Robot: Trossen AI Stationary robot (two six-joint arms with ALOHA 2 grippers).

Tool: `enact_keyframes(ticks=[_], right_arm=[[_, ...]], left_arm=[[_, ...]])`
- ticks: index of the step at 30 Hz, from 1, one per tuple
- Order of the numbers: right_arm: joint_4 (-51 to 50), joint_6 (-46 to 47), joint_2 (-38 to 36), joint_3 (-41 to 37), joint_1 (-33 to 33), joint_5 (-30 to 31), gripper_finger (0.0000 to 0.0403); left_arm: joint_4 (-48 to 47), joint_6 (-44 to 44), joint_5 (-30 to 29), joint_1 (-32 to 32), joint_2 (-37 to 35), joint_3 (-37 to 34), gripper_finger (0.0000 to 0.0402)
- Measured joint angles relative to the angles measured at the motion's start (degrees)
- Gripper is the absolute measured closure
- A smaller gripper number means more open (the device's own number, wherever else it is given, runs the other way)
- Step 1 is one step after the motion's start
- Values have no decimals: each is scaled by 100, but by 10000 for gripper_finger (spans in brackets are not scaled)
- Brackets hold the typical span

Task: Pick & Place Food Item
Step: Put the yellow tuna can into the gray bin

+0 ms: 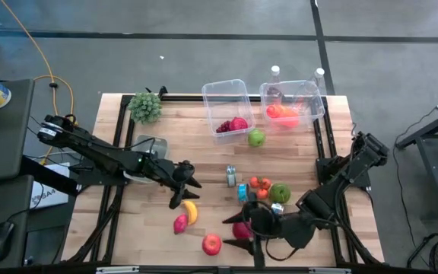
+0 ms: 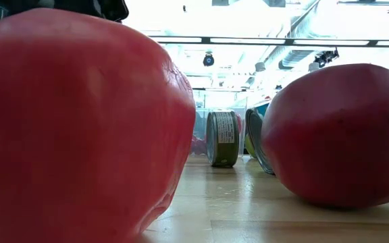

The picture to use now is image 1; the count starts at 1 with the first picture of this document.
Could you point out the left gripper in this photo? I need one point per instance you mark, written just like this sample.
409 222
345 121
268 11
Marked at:
183 171

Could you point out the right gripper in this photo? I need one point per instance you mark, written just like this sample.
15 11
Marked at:
291 230

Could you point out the dark red pomegranate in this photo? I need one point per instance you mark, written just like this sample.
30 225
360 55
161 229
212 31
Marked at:
241 230

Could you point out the yellow toy banana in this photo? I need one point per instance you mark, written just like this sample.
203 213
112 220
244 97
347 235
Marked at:
191 212

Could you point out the blue tuna can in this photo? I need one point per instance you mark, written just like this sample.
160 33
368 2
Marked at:
243 192
277 208

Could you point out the green albacore tuna can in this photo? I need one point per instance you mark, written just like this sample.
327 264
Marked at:
231 176

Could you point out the orange tangerine cluster with stem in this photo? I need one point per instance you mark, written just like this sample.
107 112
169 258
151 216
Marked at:
261 188

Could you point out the dark red apple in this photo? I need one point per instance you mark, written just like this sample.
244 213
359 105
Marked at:
238 123

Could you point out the smooth green apple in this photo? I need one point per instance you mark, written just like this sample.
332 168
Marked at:
256 137

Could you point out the bright orange pepper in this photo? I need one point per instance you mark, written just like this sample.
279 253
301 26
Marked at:
290 117

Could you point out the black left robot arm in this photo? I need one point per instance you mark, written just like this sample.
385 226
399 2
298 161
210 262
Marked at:
101 156

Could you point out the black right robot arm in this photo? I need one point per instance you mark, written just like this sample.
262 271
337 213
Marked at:
340 177

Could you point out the red apple with yellow blush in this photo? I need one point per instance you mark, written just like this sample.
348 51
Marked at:
211 244

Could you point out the green apple with long stem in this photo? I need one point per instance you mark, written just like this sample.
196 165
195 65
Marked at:
280 193

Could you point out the white square container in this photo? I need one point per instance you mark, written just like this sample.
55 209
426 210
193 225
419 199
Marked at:
158 142

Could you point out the green artificial plant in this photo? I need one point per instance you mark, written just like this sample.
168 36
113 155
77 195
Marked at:
145 106

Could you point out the clear plastic bin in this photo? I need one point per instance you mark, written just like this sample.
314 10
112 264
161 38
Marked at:
310 95
223 99

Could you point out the white printed box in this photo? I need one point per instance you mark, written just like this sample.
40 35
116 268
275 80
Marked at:
48 194

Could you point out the clear bottle with white cap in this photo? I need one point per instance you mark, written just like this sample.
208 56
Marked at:
319 72
275 70

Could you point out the black side desk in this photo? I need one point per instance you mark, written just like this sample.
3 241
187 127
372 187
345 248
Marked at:
2 133

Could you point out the black computer mouse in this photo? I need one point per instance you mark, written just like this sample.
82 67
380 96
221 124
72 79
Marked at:
0 239

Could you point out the black metal stand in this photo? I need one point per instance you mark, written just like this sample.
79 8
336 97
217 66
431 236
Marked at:
432 127

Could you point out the black metal table frame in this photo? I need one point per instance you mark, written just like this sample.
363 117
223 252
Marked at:
185 98

